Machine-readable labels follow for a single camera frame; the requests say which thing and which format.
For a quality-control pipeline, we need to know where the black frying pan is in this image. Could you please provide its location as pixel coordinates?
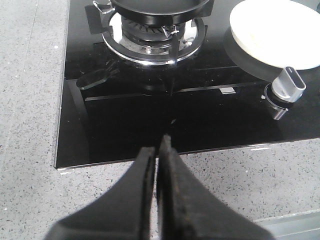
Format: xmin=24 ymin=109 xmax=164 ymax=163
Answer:
xmin=111 ymin=0 xmax=214 ymax=27

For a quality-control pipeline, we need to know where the grey cabinet front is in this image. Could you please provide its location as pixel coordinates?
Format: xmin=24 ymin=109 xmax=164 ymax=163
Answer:
xmin=253 ymin=210 xmax=320 ymax=240

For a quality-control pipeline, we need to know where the left silver stove knob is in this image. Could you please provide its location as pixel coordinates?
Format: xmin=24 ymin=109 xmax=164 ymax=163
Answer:
xmin=271 ymin=66 xmax=306 ymax=103

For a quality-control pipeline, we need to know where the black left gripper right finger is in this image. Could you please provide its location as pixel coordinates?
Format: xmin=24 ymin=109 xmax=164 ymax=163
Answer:
xmin=156 ymin=135 xmax=274 ymax=240

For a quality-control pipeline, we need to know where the left black gas burner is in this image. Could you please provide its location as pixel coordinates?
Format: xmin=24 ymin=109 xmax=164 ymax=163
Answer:
xmin=121 ymin=16 xmax=186 ymax=48

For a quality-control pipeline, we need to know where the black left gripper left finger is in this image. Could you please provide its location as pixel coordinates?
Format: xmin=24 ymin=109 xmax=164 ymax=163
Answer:
xmin=45 ymin=147 xmax=156 ymax=240

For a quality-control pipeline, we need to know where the black glass cooktop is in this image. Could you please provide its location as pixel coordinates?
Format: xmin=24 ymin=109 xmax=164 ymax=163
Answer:
xmin=54 ymin=0 xmax=320 ymax=169

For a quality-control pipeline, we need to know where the white round plate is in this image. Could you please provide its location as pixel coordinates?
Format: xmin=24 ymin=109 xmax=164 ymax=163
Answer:
xmin=229 ymin=0 xmax=320 ymax=70

